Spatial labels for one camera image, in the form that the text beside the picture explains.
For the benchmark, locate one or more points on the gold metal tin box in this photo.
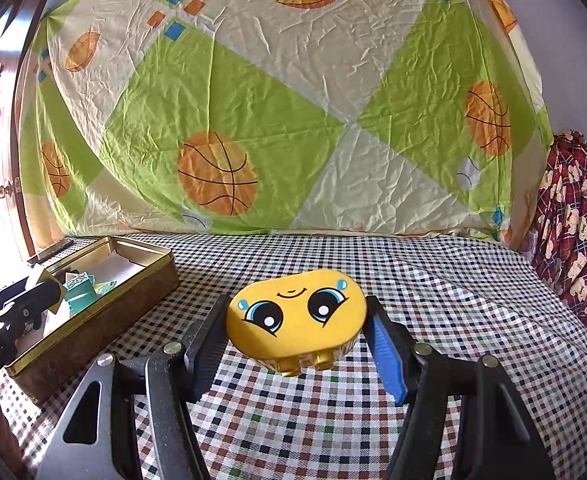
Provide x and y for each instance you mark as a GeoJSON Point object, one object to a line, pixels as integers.
{"type": "Point", "coordinates": [98, 330]}

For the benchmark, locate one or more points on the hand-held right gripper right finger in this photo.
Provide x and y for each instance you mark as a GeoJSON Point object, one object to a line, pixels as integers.
{"type": "Point", "coordinates": [388, 360]}

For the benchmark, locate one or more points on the brown wooden door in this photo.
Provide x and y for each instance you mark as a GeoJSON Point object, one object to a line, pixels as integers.
{"type": "Point", "coordinates": [21, 110]}

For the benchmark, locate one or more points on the yellow face toy block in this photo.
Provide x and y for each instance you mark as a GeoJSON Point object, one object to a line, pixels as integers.
{"type": "Point", "coordinates": [293, 320]}

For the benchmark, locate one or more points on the red plaid bear-print garment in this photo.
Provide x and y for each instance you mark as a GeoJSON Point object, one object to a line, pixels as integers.
{"type": "Point", "coordinates": [573, 220]}

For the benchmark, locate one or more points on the checked tablecloth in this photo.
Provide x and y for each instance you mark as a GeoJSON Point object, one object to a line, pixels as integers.
{"type": "Point", "coordinates": [448, 310]}

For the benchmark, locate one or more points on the brass door knob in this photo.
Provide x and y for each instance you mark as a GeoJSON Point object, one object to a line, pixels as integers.
{"type": "Point", "coordinates": [3, 191]}

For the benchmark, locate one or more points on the white paper liner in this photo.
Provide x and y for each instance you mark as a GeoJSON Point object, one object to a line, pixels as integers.
{"type": "Point", "coordinates": [118, 265]}

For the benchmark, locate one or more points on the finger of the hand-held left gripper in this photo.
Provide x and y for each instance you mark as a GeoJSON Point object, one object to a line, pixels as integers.
{"type": "Point", "coordinates": [41, 300]}

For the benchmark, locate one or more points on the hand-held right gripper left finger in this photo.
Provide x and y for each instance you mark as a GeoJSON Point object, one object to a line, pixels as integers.
{"type": "Point", "coordinates": [208, 347]}

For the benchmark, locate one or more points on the green basketball printed sheet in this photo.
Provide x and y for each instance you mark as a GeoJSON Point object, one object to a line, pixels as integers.
{"type": "Point", "coordinates": [273, 110]}

